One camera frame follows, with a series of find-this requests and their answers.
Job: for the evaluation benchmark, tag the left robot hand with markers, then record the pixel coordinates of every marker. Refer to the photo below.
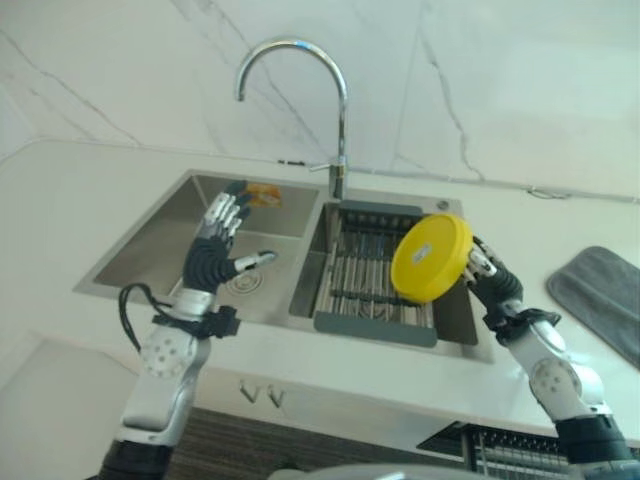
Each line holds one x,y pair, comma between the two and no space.
207,260

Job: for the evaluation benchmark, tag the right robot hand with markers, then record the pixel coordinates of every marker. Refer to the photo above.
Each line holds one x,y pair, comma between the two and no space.
492,277

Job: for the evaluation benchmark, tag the yellow round plate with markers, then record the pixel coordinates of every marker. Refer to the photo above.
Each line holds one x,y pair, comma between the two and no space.
431,257

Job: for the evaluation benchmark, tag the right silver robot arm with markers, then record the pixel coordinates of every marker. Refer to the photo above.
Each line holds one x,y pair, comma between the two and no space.
560,380

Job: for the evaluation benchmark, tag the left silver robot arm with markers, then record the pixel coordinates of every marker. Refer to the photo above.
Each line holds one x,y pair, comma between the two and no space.
167,360

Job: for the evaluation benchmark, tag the round sink drain strainer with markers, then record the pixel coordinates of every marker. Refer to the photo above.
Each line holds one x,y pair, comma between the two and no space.
244,284

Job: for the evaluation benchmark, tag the stainless steel double sink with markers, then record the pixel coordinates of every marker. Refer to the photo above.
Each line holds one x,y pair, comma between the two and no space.
280,260

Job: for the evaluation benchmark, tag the orange sponge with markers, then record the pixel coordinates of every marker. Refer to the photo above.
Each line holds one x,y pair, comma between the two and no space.
262,195

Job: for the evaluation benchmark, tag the grey microfibre cloth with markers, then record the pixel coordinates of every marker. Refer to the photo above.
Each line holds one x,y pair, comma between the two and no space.
597,295

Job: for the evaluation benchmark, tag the grey roll-up drying rack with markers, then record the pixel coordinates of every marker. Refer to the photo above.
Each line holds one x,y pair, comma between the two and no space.
372,280

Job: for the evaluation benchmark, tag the chrome gooseneck faucet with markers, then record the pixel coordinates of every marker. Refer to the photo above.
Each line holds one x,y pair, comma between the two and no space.
320,107

